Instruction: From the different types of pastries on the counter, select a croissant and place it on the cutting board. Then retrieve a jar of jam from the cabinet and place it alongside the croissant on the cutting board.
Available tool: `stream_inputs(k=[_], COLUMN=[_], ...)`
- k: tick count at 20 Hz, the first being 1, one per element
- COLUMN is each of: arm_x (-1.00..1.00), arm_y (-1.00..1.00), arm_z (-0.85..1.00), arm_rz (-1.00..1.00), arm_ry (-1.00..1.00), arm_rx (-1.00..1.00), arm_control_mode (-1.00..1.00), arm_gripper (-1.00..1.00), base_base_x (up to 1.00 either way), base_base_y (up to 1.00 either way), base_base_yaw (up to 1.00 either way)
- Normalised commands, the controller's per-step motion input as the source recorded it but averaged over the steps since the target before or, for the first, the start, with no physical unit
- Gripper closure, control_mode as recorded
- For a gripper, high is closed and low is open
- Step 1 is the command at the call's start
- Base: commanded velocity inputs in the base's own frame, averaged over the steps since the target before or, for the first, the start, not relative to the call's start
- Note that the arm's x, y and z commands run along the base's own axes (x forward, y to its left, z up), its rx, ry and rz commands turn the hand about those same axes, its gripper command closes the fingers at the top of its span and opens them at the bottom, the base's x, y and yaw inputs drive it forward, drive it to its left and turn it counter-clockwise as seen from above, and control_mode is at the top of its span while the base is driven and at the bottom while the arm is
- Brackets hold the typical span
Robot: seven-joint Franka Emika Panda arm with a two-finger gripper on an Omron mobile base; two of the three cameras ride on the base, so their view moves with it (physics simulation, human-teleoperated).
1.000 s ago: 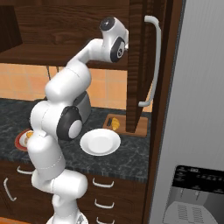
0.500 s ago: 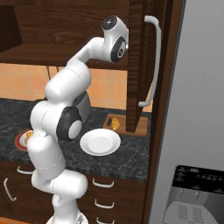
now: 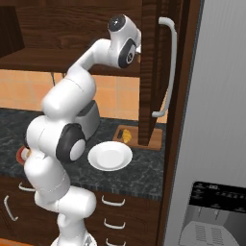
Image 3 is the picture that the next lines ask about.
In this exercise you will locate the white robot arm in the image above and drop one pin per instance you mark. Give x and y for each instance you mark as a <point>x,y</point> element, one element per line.
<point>61,96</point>

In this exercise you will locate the golden croissant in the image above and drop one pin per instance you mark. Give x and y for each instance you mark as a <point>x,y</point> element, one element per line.
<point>127,135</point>

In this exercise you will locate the wooden cutting board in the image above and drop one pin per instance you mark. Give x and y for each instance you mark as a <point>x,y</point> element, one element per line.
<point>157,141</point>

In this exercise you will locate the silver toaster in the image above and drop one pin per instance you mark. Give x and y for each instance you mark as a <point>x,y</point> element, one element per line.
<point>91,120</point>

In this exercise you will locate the white plate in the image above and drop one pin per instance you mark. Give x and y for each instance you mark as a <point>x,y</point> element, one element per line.
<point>110,156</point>

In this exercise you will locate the dark wood fridge side panel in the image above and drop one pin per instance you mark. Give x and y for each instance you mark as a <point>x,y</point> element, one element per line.
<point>179,96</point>

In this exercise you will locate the dark wood drawer front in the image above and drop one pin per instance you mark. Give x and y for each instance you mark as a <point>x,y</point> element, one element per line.
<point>9,184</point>
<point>141,224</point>
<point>141,205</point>
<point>141,241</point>

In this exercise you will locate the grey fridge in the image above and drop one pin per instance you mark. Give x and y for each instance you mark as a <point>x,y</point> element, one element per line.
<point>217,112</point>

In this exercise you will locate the red round pastry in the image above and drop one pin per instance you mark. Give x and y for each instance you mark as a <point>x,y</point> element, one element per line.
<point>20,155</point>

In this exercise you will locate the dark wood base cupboard door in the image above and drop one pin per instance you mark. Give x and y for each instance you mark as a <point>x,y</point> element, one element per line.
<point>25,221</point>

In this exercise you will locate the dark wood wall cupboard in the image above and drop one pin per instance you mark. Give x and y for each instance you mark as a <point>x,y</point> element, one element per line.
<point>48,35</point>

